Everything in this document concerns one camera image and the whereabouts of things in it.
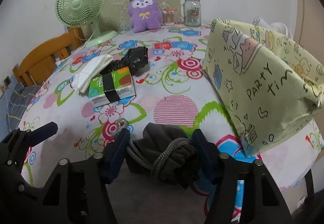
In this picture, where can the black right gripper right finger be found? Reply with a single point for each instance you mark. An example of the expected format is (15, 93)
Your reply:
(262, 199)

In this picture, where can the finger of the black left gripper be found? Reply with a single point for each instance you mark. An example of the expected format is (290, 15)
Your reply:
(41, 134)

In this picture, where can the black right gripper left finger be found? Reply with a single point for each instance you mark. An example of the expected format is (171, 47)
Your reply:
(76, 192)

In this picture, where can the dark grey sock bundle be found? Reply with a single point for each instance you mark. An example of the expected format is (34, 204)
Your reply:
(165, 154)

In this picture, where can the green tissue pack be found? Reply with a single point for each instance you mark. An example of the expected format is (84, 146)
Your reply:
(112, 87)

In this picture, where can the plaid blue cushion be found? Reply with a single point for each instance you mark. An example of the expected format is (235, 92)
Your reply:
(14, 103)

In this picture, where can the wooden chair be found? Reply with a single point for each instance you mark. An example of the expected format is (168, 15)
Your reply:
(39, 64)

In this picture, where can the white folded cloth bundle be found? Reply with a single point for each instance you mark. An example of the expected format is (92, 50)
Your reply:
(83, 79)

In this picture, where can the yellow cartoon storage box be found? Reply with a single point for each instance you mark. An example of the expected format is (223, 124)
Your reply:
(269, 85)

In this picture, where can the floral tablecloth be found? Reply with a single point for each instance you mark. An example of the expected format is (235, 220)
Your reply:
(171, 90)

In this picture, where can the black plastic bag bundle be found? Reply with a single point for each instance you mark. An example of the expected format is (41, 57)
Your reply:
(135, 59)

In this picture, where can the green desk fan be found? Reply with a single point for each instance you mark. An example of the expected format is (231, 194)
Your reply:
(79, 13)

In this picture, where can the purple plush toy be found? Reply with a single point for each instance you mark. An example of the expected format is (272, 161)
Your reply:
(145, 15)

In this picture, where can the white standing fan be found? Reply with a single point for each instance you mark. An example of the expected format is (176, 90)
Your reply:
(277, 26)

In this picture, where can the cotton swab container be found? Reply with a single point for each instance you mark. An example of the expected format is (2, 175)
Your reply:
(169, 16)

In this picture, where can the glass mason jar mug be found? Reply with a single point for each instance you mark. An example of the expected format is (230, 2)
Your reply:
(190, 12)

